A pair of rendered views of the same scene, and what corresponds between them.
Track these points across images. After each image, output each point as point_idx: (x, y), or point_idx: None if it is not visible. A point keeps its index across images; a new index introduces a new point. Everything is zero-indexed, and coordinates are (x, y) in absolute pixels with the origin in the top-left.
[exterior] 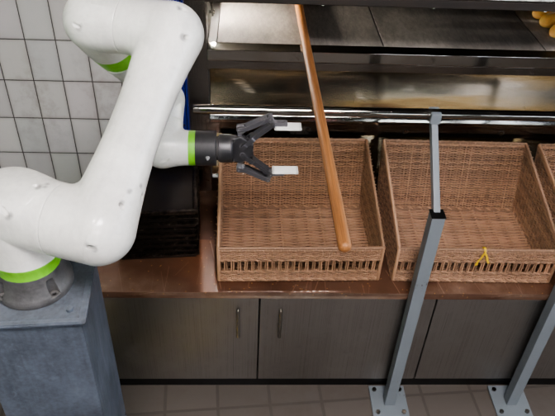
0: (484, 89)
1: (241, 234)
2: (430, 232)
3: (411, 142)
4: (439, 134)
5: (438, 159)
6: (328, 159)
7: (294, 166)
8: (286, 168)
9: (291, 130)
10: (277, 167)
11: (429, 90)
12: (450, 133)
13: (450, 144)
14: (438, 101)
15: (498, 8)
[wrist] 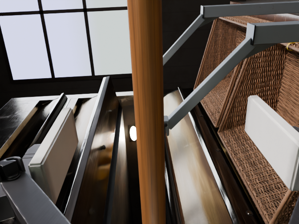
0: (183, 169)
1: None
2: (279, 24)
3: (256, 199)
4: (239, 185)
5: (198, 86)
6: (127, 2)
7: (248, 133)
8: (263, 135)
9: (58, 124)
10: (279, 159)
11: (194, 204)
12: (233, 178)
13: (240, 170)
14: (203, 193)
15: (86, 156)
